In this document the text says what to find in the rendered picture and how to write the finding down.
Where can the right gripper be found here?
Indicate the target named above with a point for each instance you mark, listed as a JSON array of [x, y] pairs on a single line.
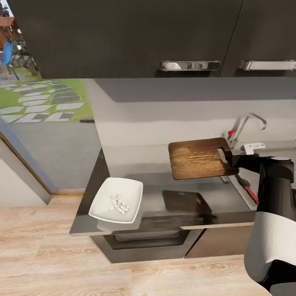
[[241, 160]]

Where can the cabinet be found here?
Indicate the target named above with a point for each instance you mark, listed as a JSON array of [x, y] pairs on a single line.
[[100, 39]]

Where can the dishwasher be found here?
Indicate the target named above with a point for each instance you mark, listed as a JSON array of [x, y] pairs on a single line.
[[146, 246]]

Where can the fixed window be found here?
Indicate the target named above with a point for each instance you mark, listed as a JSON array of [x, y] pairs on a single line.
[[47, 123]]

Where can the drop in sink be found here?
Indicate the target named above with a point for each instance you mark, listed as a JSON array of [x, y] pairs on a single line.
[[249, 177]]

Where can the parer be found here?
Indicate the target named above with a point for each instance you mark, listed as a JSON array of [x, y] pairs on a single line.
[[253, 196]]

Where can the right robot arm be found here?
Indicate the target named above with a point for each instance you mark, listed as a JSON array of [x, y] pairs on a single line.
[[270, 256]]

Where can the cutting board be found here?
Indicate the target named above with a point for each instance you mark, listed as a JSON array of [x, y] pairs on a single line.
[[200, 159]]

